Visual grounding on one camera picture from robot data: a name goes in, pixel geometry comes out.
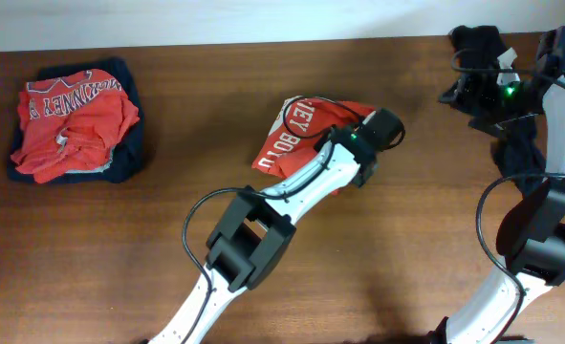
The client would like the red printed folded t-shirt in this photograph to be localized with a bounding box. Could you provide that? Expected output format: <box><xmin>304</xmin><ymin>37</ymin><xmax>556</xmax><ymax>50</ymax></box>
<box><xmin>11</xmin><ymin>69</ymin><xmax>140</xmax><ymax>183</ymax></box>

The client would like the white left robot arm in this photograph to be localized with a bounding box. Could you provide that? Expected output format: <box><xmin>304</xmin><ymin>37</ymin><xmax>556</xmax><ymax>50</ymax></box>
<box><xmin>152</xmin><ymin>109</ymin><xmax>405</xmax><ymax>344</ymax></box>

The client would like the black crumpled garment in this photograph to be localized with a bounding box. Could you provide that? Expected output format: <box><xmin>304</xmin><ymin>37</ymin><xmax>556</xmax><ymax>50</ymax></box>
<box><xmin>449</xmin><ymin>26</ymin><xmax>546</xmax><ymax>177</ymax></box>

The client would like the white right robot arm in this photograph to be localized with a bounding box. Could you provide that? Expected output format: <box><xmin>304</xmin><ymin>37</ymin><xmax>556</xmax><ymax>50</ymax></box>
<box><xmin>426</xmin><ymin>26</ymin><xmax>565</xmax><ymax>343</ymax></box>

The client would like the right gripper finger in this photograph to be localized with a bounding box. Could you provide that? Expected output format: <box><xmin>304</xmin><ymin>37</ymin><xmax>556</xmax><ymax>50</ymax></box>
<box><xmin>468</xmin><ymin>114</ymin><xmax>537</xmax><ymax>139</ymax></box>
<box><xmin>438</xmin><ymin>75</ymin><xmax>468</xmax><ymax>105</ymax></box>

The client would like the navy folded garment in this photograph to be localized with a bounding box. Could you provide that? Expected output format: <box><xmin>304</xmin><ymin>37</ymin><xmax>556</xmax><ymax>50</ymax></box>
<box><xmin>8</xmin><ymin>57</ymin><xmax>145</xmax><ymax>184</ymax></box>

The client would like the light grey folded garment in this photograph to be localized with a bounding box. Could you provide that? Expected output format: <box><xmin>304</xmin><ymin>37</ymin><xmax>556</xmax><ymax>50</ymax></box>
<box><xmin>65</xmin><ymin>161</ymin><xmax>112</xmax><ymax>174</ymax></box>

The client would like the orange FRAM t-shirt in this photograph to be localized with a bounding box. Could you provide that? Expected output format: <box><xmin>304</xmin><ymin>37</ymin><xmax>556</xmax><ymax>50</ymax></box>
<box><xmin>243</xmin><ymin>96</ymin><xmax>378</xmax><ymax>207</ymax></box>

